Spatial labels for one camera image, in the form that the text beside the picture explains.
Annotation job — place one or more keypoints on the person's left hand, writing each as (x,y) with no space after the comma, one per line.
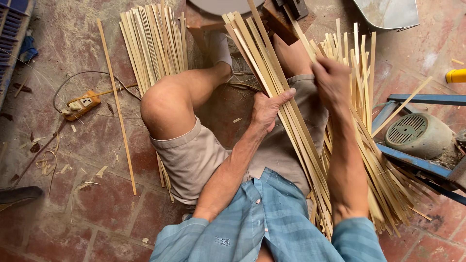
(265,111)

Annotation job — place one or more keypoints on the person's right hand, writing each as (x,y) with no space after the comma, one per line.
(333,87)

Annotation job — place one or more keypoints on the person's right fingers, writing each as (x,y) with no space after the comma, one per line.
(327,65)

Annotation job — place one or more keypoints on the long thin bamboo strip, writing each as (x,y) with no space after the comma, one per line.
(280,31)

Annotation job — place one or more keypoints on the bundle of bamboo strips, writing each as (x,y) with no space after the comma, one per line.
(265,62)

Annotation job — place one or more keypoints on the person's right leg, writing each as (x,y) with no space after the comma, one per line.
(291,58)

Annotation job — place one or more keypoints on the person's leg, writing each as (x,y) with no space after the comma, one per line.
(291,58)
(171,102)

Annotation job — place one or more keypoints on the black metal tool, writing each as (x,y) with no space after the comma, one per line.
(295,7)

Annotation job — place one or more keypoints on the grey metal sheet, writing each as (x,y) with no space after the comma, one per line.
(389,12)

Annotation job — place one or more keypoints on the short single bamboo slat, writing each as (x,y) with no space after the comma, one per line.
(402,106)

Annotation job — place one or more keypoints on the white sock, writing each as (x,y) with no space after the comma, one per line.
(220,49)

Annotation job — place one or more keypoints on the loose heap of bamboo strips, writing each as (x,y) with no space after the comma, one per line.
(367,171)

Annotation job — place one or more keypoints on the grey electric motor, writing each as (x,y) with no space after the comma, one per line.
(418,134)

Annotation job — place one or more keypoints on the white round disc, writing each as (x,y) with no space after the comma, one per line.
(222,5)

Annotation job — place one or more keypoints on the yellow plastic object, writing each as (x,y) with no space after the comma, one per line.
(457,75)

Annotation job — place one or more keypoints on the person's left leg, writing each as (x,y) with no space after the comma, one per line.
(171,102)

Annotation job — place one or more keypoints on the person's beige shorts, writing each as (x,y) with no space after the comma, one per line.
(193,160)

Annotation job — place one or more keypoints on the neat pile of bamboo strips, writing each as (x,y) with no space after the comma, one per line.
(154,40)

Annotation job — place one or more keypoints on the person's blue checked shirt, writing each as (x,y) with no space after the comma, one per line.
(262,229)

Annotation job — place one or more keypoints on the long single bamboo slat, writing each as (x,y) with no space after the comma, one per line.
(116,105)

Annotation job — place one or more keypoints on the orange power strip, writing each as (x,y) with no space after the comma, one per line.
(80,105)

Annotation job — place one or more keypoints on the scattered bamboo shavings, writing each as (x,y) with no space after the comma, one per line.
(49,163)

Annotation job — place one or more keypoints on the blue cloth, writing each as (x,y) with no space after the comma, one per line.
(28,49)

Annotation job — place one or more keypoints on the blue plastic crate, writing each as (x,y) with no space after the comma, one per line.
(11,36)

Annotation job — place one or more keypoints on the black sandal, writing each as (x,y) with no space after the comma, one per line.
(18,194)

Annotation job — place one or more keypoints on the blue metal frame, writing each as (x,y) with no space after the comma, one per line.
(415,162)

